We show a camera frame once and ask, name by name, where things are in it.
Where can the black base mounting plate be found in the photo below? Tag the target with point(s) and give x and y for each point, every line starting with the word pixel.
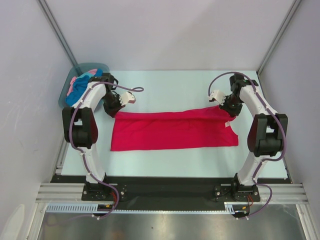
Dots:
pixel 113 181

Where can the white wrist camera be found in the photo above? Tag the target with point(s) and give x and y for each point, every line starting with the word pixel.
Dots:
pixel 218 96
pixel 127 98

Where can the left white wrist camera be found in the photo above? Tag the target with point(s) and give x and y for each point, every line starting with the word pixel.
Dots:
pixel 127 98

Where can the blue t shirt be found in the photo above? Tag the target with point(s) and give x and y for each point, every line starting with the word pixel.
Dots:
pixel 79 87

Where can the light teal t shirt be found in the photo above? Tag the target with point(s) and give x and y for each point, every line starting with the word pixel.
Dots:
pixel 87 74

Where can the slotted cable duct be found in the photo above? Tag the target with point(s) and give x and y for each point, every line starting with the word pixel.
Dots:
pixel 103 208

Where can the aluminium corner post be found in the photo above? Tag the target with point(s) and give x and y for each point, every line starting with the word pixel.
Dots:
pixel 49 15
pixel 279 35

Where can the left aluminium corner post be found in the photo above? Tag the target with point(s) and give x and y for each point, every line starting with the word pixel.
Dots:
pixel 49 15

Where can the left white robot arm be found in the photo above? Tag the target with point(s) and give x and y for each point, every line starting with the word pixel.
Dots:
pixel 79 124

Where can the right aluminium corner post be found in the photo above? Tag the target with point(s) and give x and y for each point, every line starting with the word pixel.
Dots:
pixel 279 35

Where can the pink t shirt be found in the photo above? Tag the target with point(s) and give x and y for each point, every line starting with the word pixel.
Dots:
pixel 75 78

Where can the red t shirt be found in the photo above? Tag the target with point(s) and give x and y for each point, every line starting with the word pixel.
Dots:
pixel 207 127

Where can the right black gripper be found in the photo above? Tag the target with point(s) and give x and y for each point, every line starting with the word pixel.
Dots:
pixel 230 110

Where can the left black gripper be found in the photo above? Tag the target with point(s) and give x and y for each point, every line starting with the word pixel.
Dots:
pixel 112 111

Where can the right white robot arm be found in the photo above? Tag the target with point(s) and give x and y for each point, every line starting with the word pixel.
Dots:
pixel 266 140

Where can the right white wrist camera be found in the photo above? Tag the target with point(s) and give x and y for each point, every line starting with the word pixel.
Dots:
pixel 218 96

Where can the aluminium front rail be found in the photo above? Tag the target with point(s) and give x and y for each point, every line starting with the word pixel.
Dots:
pixel 78 192

